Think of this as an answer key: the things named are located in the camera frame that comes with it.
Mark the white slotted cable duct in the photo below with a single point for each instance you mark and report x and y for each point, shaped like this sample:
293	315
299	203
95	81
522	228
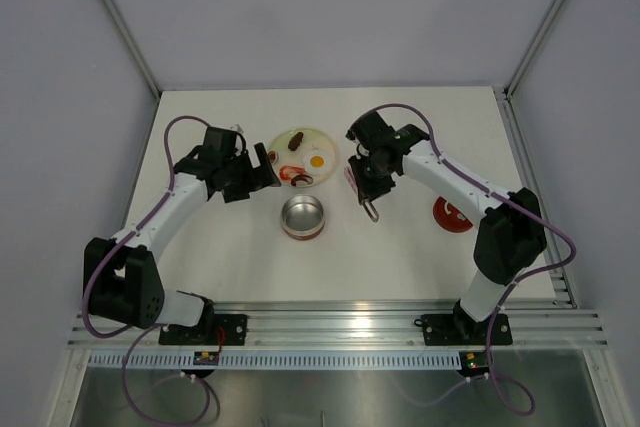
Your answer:
279	360

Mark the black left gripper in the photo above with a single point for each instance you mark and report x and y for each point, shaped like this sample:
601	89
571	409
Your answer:
257	178

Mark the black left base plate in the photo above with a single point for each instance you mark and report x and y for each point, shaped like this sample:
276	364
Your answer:
230	329

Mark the aluminium frame post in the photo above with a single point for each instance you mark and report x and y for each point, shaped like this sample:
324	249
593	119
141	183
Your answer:
131	46
541	33

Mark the cream green round plate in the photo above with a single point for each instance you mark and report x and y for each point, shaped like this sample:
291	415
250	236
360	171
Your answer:
314	139

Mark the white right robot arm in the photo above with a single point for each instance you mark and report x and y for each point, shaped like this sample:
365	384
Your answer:
510	236

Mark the right aluminium frame post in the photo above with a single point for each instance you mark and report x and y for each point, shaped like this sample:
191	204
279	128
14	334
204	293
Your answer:
541	33

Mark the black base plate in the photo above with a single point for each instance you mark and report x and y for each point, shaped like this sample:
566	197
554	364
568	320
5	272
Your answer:
230	329
458	330

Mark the aluminium front rail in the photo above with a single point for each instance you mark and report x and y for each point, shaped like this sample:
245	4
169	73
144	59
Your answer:
389	325

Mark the toy fried egg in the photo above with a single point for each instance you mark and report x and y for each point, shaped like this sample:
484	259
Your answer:
317	162

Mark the red steel lunch box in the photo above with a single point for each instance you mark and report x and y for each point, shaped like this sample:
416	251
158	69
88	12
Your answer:
302	217

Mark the dark red toy octopus tentacle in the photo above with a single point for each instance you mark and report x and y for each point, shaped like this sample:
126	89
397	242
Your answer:
300	179

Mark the left aluminium frame post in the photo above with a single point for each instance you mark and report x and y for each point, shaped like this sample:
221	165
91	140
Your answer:
131	46

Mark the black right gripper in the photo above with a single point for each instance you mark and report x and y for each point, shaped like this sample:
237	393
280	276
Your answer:
366	189

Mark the pink cat paw tongs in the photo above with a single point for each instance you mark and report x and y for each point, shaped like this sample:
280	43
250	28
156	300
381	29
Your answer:
368	207

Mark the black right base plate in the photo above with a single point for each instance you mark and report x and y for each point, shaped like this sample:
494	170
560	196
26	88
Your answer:
458	330

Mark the brown toy sea cucumber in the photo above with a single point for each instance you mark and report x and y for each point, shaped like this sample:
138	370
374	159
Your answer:
295	141

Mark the toy noodle bowl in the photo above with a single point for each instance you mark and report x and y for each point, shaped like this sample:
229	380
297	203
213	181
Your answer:
273	156

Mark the orange toy shrimp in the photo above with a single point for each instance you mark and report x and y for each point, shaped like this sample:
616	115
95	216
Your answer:
292	174

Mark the red lunch box lid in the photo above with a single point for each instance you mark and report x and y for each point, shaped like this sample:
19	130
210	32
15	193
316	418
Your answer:
449	218

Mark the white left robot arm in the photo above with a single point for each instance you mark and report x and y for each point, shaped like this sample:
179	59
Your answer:
122	286

